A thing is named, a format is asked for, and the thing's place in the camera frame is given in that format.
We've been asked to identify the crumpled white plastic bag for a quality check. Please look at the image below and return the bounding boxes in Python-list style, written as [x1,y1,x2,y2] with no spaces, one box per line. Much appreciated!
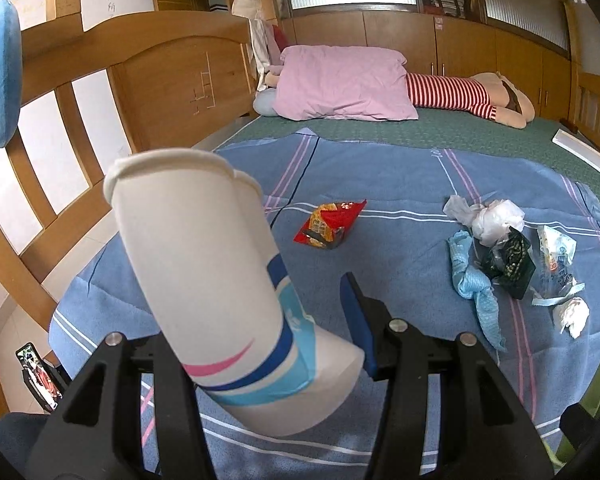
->
[442,195,526,249]

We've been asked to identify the wooden footboard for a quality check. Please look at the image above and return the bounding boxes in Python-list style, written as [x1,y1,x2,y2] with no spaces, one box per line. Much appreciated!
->
[565,0,600,137]

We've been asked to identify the white hanging cloth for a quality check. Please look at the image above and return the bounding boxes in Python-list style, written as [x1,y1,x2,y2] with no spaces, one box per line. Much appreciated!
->
[250,17,282,94]

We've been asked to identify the white stuffed bag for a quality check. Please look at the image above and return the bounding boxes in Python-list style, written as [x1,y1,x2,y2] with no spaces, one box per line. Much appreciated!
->
[231,0,262,19]

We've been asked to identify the clear blue printed wrapper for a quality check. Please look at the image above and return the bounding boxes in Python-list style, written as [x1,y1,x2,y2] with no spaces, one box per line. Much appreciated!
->
[537,225,579,292]

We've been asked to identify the light blue cloth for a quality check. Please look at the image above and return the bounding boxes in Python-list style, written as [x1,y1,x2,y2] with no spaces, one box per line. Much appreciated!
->
[447,230,509,354]

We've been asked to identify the blue striped bedsheet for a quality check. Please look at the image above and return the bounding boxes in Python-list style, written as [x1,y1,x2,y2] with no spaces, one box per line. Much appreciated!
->
[47,127,600,480]

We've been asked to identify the pale blue paper strip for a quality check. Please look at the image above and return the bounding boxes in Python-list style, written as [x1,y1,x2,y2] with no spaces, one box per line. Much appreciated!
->
[530,281,586,307]

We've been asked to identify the light green plastic bag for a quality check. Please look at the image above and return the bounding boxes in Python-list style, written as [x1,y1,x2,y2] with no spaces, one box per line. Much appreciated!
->
[545,370,600,476]

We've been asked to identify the red snack packet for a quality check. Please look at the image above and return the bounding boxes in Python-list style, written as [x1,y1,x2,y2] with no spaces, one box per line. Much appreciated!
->
[294,199,368,250]

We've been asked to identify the phone with colourful screen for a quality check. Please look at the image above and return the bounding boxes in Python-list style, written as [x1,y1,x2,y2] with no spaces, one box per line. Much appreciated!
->
[15,342,69,412]

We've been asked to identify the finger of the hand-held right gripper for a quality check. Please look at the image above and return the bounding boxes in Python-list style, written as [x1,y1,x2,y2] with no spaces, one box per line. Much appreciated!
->
[561,401,600,467]

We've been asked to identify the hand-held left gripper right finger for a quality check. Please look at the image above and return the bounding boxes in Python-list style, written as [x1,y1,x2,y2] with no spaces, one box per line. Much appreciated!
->
[340,272,553,480]

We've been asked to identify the white flat board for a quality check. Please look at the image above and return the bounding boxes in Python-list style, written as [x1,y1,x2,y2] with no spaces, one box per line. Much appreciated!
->
[552,129,600,182]

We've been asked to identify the green bed mat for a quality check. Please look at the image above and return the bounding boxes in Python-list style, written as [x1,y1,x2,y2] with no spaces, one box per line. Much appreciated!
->
[192,107,600,211]

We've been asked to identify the wooden wall cabinets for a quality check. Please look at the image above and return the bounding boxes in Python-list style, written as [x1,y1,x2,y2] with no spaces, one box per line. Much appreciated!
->
[280,7,574,123]

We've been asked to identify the wooden headboard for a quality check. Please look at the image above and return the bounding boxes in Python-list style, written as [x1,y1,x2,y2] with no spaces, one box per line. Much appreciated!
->
[0,10,261,313]

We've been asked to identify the crumpled white tissue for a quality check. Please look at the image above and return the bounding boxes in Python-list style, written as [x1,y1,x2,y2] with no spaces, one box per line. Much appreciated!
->
[552,296,591,340]

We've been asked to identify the white paper cup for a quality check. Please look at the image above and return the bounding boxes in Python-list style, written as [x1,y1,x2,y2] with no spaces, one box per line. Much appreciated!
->
[103,147,366,437]

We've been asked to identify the dark green packet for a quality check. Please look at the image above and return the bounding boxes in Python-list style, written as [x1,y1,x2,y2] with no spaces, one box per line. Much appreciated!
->
[481,227,536,300]

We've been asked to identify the striped plush doll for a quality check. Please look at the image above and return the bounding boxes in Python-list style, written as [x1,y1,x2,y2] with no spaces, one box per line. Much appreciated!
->
[405,71,536,129]

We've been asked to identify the grey blue plush toy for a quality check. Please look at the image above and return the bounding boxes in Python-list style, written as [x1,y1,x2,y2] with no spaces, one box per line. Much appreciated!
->
[253,67,284,117]

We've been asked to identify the pink pillow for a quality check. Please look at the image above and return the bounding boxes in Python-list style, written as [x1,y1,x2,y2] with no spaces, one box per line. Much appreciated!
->
[272,45,420,122]

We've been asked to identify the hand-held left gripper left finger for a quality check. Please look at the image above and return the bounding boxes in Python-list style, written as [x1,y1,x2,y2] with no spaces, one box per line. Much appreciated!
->
[27,331,217,480]

